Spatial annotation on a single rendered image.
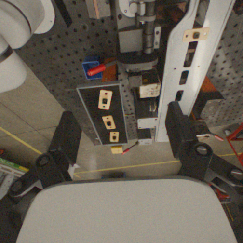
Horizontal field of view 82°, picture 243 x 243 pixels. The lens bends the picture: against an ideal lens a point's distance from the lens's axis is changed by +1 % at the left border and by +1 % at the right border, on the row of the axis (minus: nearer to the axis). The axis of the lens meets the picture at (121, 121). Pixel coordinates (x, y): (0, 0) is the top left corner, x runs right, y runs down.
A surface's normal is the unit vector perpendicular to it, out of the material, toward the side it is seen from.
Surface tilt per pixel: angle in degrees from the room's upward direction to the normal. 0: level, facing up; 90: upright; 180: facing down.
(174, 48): 0
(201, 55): 0
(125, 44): 0
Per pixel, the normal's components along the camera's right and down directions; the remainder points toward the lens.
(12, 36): 0.44, 0.85
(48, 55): 0.02, 0.77
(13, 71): 0.93, 0.04
